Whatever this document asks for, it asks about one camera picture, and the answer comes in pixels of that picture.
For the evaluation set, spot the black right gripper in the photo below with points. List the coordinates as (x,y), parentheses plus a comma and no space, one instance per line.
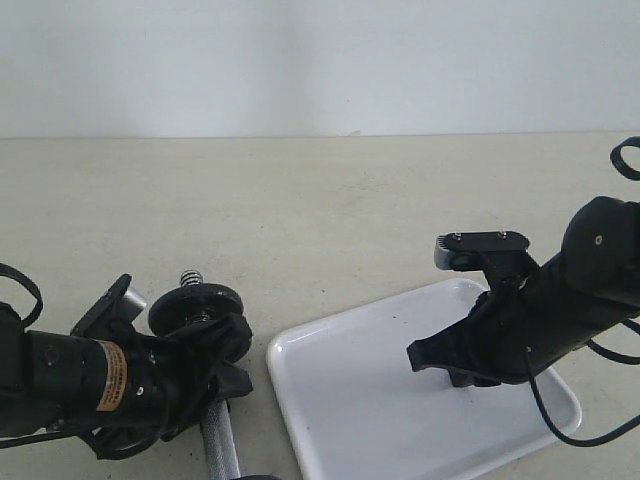
(511,335)

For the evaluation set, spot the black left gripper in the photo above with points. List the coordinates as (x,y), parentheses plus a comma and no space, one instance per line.
(174,377)

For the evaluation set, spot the black weight plate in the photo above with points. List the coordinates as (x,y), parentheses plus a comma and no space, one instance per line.
(188,304)

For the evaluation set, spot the chrome threaded dumbbell bar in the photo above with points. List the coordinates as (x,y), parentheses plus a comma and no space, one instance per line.
(216,428)

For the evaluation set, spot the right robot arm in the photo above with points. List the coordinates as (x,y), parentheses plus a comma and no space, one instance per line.
(599,256)

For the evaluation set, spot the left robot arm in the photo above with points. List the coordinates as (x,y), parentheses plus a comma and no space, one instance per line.
(121,394)

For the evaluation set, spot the white rectangular tray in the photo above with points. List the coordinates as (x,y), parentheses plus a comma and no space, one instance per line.
(354,409)

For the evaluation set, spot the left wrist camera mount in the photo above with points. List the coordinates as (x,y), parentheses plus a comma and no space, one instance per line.
(120,303)

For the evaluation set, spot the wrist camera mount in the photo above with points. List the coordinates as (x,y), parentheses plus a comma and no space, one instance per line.
(120,303)
(502,256)

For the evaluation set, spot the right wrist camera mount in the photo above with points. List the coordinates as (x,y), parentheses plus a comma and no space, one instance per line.
(502,256)

